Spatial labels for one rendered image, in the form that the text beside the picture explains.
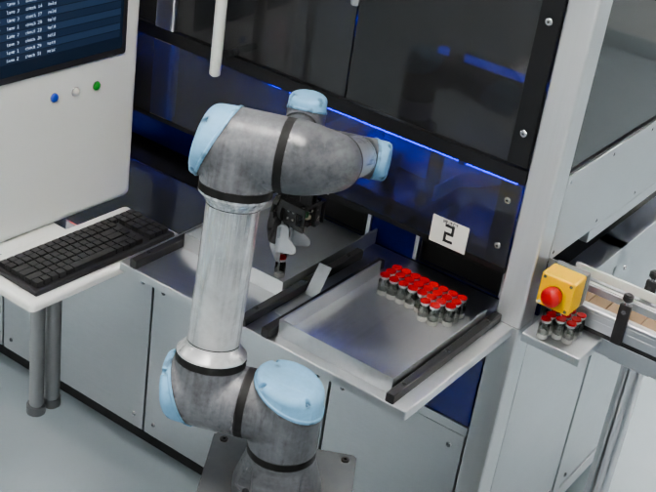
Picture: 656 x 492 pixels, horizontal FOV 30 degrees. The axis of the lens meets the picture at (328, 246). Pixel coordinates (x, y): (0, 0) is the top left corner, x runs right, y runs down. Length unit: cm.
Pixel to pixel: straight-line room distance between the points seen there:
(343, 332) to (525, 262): 38
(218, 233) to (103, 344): 147
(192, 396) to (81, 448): 147
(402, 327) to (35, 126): 88
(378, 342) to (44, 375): 111
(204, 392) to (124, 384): 136
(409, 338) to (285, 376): 46
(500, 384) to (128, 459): 122
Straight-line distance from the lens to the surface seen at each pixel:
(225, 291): 191
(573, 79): 227
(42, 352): 313
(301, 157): 180
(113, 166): 287
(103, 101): 277
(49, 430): 349
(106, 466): 337
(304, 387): 197
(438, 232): 250
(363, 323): 240
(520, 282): 244
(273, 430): 196
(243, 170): 182
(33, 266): 259
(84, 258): 262
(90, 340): 335
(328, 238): 268
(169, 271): 249
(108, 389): 338
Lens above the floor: 214
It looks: 28 degrees down
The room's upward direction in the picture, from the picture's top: 9 degrees clockwise
